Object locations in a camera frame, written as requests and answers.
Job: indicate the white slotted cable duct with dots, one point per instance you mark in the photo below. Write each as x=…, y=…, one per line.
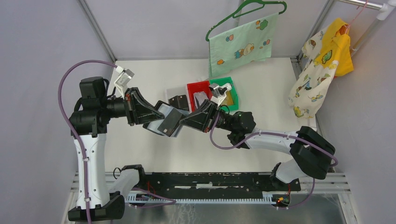
x=137, y=198

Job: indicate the green plastic bin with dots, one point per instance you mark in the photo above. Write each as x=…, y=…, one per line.
x=221, y=82

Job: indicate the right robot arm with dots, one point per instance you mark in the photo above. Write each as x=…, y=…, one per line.
x=311, y=154

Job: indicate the metal hanging rail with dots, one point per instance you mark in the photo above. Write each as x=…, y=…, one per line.
x=369, y=17

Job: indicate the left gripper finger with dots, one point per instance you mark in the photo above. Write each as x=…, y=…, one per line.
x=147, y=118
x=140, y=105

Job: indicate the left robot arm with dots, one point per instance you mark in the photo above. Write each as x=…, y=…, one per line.
x=96, y=200

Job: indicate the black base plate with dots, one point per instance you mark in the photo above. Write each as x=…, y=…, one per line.
x=247, y=185

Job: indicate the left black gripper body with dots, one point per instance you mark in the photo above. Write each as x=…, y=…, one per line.
x=130, y=111

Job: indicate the yellow garment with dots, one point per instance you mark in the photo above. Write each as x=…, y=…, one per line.
x=335, y=51

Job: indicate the light green printed cloth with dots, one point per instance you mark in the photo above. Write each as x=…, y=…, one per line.
x=241, y=45

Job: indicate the green clothes hanger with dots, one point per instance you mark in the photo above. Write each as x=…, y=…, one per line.
x=238, y=12

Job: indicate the white printed garment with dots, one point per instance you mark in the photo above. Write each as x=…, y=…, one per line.
x=308, y=93

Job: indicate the black leather card holder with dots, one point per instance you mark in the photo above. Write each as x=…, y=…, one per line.
x=165, y=109

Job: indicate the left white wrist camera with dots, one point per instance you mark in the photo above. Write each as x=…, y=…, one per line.
x=120, y=83

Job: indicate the clear plastic bin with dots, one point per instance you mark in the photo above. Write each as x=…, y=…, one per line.
x=180, y=90

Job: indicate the white card stack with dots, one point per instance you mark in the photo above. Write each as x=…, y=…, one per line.
x=199, y=98

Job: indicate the gold card stack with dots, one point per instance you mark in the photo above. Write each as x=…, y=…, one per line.
x=228, y=100

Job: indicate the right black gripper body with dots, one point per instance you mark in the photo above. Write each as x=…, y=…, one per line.
x=211, y=119

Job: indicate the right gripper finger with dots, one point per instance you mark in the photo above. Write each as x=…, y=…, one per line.
x=197, y=122
x=206, y=109

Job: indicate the black card stack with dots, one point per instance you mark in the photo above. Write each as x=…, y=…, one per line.
x=179, y=102

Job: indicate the red plastic bin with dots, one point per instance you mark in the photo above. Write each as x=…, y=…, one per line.
x=199, y=89

